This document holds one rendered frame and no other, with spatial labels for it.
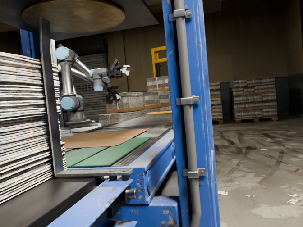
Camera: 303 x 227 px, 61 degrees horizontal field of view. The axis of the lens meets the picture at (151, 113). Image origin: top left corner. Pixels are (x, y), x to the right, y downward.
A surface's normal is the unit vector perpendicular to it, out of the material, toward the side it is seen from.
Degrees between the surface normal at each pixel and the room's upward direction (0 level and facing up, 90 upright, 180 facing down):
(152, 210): 90
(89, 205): 0
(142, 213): 90
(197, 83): 90
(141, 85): 90
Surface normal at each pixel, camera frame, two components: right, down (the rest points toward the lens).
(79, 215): -0.09, -0.99
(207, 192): -0.24, 0.07
